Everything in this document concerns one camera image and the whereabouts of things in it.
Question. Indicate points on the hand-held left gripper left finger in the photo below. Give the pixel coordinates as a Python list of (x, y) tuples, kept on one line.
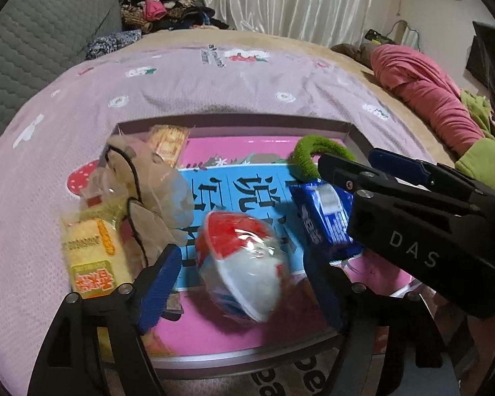
[(161, 293)]

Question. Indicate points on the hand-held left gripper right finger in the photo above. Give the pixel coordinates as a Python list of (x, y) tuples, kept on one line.
[(328, 293)]

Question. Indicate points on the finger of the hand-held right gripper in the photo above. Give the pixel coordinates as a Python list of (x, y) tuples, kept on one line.
[(396, 165), (342, 171)]

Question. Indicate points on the blue snack packet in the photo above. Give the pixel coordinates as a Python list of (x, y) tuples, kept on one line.
[(321, 218)]

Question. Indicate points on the shallow box with pink print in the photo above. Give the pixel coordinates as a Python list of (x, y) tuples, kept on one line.
[(231, 332)]

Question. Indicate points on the yellow cake packet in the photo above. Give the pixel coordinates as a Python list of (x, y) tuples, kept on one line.
[(90, 251)]

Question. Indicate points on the red and white egg capsule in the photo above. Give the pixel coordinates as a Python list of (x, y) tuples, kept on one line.
[(243, 268)]

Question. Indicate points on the beige mesh scrunchie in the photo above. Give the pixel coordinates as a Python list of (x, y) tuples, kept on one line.
[(156, 189)]

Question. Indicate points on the orange wafer packet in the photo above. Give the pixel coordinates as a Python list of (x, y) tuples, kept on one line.
[(169, 142)]

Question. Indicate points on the green cloth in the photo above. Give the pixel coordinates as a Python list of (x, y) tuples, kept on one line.
[(478, 161)]

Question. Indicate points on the pink blanket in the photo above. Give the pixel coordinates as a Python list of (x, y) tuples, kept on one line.
[(416, 78)]

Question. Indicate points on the brown cloth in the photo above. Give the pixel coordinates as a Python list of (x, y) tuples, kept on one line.
[(350, 51)]

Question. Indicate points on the black bag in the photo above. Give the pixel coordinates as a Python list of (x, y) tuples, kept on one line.
[(377, 37)]

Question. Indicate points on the black television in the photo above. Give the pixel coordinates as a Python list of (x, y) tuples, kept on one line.
[(482, 53)]

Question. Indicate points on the purple strawberry print blanket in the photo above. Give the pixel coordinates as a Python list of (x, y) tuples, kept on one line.
[(189, 86)]

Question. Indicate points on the white curtain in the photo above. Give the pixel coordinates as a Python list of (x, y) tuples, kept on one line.
[(288, 4)]

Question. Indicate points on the pile of clothes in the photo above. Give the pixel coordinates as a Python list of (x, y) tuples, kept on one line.
[(152, 8)]

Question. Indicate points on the blue floral cloth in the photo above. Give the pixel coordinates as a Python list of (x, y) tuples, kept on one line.
[(111, 43)]

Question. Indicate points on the grey quilted headboard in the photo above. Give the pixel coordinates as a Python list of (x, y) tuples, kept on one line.
[(33, 41)]

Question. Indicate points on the white metal frame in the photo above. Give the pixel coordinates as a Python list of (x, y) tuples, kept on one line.
[(410, 35)]

